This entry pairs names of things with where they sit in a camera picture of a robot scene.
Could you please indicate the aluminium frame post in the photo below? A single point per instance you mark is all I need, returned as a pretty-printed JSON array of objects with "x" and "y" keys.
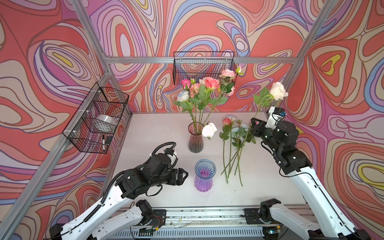
[{"x": 108, "y": 76}]

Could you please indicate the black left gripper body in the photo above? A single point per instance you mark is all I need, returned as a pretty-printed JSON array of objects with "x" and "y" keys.
[{"x": 170, "y": 178}]

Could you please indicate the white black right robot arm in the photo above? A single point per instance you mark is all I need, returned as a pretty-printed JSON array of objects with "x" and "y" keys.
[{"x": 294, "y": 165}]

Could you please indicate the pink grey glass vase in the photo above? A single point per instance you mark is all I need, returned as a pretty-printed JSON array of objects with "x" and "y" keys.
[{"x": 196, "y": 142}]

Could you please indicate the pale blue rose stem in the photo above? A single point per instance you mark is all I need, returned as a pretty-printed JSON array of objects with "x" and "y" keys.
[{"x": 187, "y": 104}]

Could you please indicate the white tape roll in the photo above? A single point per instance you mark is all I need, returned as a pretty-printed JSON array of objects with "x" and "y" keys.
[{"x": 107, "y": 119}]

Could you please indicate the coral pink rose stem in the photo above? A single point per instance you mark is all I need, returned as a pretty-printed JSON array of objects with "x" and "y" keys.
[{"x": 208, "y": 87}]

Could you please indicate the pink spray rose stem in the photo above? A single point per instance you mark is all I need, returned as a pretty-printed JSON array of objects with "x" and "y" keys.
[{"x": 194, "y": 101}]

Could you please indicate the bright pink rose stem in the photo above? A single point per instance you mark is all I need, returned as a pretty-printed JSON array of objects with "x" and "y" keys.
[{"x": 186, "y": 84}]

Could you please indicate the black wire basket back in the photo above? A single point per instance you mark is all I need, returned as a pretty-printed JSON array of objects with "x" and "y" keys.
[{"x": 200, "y": 64}]

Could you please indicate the cream pink rose stem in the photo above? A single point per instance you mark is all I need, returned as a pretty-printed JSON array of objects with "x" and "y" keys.
[{"x": 264, "y": 100}]

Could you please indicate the black wire basket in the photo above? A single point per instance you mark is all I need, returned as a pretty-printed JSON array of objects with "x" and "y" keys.
[
  {"x": 200, "y": 64},
  {"x": 85, "y": 134}
]

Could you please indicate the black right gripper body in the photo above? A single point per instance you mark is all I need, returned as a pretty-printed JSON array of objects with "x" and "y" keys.
[{"x": 266, "y": 133}]

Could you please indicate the purple blue glass vase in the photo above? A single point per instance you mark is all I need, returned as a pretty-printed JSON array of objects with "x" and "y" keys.
[{"x": 205, "y": 170}]

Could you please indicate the small pink bud rose stem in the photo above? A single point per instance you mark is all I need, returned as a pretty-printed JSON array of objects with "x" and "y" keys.
[{"x": 227, "y": 79}]

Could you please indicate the black wire basket left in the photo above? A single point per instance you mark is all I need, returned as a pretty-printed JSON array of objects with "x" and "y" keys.
[{"x": 85, "y": 134}]

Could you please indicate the red pink rose stem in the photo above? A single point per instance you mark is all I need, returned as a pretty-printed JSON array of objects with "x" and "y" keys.
[{"x": 225, "y": 135}]

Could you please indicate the pink white mixed rose stem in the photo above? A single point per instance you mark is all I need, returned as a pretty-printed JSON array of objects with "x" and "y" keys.
[{"x": 234, "y": 149}]

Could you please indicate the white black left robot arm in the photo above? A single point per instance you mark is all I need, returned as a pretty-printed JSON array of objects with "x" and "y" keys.
[{"x": 117, "y": 208}]

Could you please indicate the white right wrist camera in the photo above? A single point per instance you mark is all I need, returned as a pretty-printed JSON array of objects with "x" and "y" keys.
[{"x": 275, "y": 114}]

